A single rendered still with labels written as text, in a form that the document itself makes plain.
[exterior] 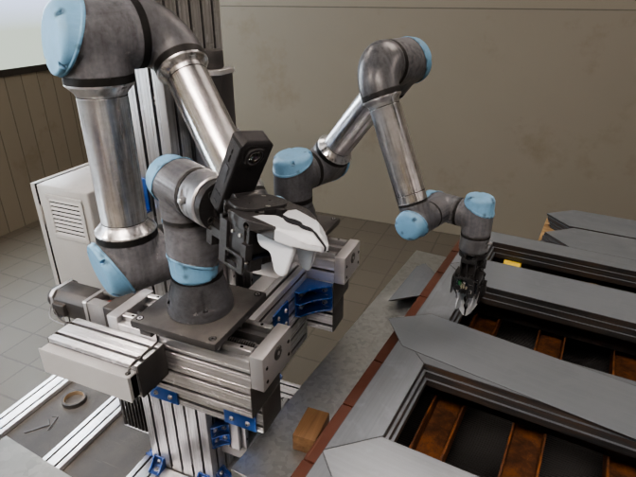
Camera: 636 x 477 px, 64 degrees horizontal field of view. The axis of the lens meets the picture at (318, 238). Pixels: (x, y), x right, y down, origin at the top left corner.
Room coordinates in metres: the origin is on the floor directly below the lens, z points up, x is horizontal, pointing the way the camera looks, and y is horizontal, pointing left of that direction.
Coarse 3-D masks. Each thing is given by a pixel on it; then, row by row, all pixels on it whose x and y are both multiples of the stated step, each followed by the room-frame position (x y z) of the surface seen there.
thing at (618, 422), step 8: (624, 384) 0.92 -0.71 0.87; (624, 392) 0.90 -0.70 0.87; (632, 392) 0.90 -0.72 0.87; (624, 400) 0.87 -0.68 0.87; (632, 400) 0.87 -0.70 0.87; (624, 408) 0.85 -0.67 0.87; (632, 408) 0.85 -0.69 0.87; (616, 416) 0.82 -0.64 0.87; (624, 416) 0.82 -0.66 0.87; (632, 416) 0.82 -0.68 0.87; (616, 424) 0.80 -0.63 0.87; (624, 424) 0.80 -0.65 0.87; (632, 424) 0.80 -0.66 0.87; (616, 432) 0.78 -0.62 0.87; (624, 432) 0.78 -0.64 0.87; (632, 432) 0.78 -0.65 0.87
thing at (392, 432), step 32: (512, 256) 1.63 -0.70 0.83; (544, 256) 1.59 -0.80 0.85; (576, 320) 1.23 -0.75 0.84; (608, 320) 1.20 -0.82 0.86; (416, 352) 1.04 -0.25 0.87; (416, 384) 0.94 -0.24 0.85; (448, 384) 0.96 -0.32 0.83; (480, 384) 0.93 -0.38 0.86; (544, 416) 0.86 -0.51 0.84; (576, 416) 0.83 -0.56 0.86; (608, 448) 0.79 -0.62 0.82
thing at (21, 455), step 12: (0, 444) 0.58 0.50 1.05; (12, 444) 0.58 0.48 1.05; (0, 456) 0.56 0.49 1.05; (12, 456) 0.56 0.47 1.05; (24, 456) 0.56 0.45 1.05; (36, 456) 0.56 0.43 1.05; (0, 468) 0.54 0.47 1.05; (12, 468) 0.54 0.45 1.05; (24, 468) 0.54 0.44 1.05; (36, 468) 0.54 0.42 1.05; (48, 468) 0.54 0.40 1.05
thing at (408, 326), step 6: (402, 318) 1.19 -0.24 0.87; (408, 318) 1.19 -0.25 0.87; (414, 318) 1.19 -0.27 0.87; (420, 318) 1.19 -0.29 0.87; (426, 318) 1.19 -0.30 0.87; (402, 324) 1.16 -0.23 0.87; (408, 324) 1.16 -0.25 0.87; (414, 324) 1.16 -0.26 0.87; (420, 324) 1.16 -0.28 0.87; (396, 330) 1.13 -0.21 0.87; (402, 330) 1.13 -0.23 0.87; (408, 330) 1.13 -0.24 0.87; (414, 330) 1.13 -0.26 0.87; (402, 336) 1.11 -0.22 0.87; (408, 336) 1.11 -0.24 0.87; (402, 342) 1.08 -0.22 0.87
